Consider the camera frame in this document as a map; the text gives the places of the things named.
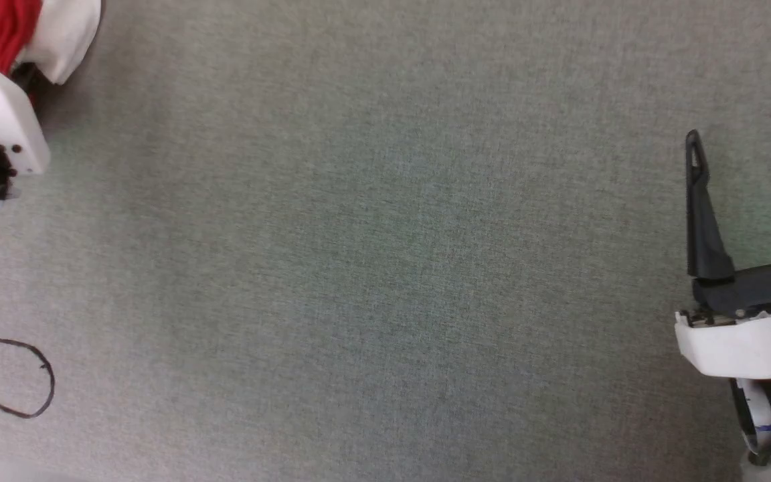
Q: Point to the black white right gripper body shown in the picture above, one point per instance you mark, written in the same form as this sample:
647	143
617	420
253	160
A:
747	335

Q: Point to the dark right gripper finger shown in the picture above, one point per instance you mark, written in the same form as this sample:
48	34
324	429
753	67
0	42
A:
701	221

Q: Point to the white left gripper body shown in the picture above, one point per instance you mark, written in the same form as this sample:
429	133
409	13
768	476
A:
1	110

